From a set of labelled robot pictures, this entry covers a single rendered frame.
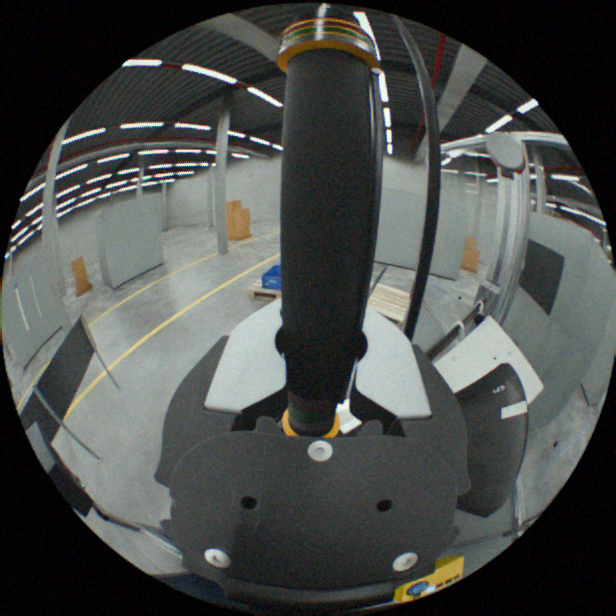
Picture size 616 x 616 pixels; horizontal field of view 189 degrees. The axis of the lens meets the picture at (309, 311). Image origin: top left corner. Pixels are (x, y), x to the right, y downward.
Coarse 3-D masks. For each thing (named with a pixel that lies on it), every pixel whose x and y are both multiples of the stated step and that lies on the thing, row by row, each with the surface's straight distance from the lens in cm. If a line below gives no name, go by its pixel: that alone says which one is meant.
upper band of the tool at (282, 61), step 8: (296, 24) 12; (352, 24) 12; (320, 32) 10; (328, 32) 10; (368, 32) 12; (288, 40) 11; (320, 40) 10; (328, 40) 9; (360, 40) 10; (288, 48) 10; (296, 48) 10; (304, 48) 10; (312, 48) 10; (336, 48) 10; (344, 48) 10; (352, 48) 10; (360, 48) 10; (280, 56) 10; (288, 56) 10; (360, 56) 10; (368, 56) 10; (280, 64) 11; (368, 64) 10; (376, 64) 11; (368, 72) 12
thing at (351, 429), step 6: (348, 402) 21; (342, 408) 21; (348, 408) 21; (354, 420) 20; (342, 426) 20; (348, 426) 20; (354, 426) 20; (360, 426) 21; (342, 432) 19; (348, 432) 20; (354, 432) 21
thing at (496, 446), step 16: (496, 368) 33; (512, 368) 31; (480, 384) 31; (496, 384) 30; (512, 384) 28; (464, 400) 29; (480, 400) 28; (496, 400) 27; (512, 400) 26; (464, 416) 26; (480, 416) 25; (496, 416) 24; (512, 416) 24; (480, 432) 23; (496, 432) 23; (512, 432) 23; (480, 448) 22; (496, 448) 22; (512, 448) 21; (480, 464) 20; (496, 464) 21; (512, 464) 21; (480, 480) 20; (496, 480) 20; (512, 480) 20; (464, 496) 19; (480, 496) 19; (496, 496) 19; (480, 512) 19
